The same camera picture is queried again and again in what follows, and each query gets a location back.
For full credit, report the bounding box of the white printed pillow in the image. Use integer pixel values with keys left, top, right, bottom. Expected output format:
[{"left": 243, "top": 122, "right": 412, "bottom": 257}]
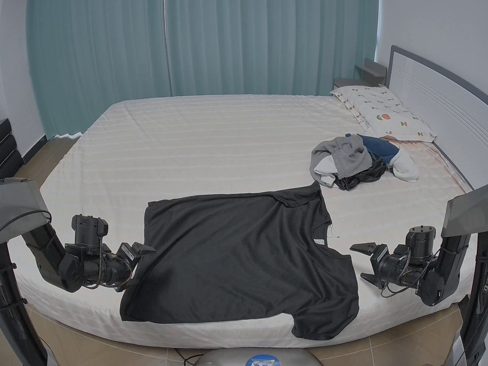
[{"left": 330, "top": 84, "right": 436, "bottom": 144}]

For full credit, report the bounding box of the blue-green curtain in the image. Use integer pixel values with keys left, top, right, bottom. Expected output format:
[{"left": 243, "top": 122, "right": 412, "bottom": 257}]
[
  {"left": 27, "top": 0, "right": 170, "bottom": 138},
  {"left": 166, "top": 0, "right": 380, "bottom": 96}
]

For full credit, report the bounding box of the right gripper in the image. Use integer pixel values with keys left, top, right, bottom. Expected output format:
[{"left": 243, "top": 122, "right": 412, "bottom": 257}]
[{"left": 350, "top": 243, "right": 410, "bottom": 289}]

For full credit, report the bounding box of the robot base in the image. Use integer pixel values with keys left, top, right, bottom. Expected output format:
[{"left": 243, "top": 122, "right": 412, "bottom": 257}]
[{"left": 196, "top": 348, "right": 317, "bottom": 366}]

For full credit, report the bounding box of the black chest of drawers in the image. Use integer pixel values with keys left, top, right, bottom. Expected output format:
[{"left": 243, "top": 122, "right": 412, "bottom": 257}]
[{"left": 0, "top": 118, "right": 25, "bottom": 180}]

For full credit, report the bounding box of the pile of clothes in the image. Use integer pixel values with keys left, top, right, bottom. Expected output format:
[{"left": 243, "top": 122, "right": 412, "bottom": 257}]
[{"left": 311, "top": 134, "right": 419, "bottom": 191}]

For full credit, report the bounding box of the grey bedside table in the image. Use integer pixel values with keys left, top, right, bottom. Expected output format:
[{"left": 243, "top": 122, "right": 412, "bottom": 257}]
[{"left": 333, "top": 57, "right": 387, "bottom": 88}]

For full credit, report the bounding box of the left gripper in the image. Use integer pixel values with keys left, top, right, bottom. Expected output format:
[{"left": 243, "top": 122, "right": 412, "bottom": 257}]
[{"left": 103, "top": 242, "right": 157, "bottom": 291}]

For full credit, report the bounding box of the bed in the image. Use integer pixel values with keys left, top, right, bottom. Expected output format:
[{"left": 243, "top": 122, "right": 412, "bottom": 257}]
[{"left": 8, "top": 45, "right": 488, "bottom": 350}]

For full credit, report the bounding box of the black T-shirt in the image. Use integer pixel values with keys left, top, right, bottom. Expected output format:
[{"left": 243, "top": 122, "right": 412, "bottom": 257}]
[{"left": 120, "top": 182, "right": 360, "bottom": 340}]

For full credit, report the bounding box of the black cable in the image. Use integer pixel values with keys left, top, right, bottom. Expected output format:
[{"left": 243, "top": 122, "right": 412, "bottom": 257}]
[
  {"left": 381, "top": 281, "right": 420, "bottom": 299},
  {"left": 173, "top": 347, "right": 206, "bottom": 363}
]

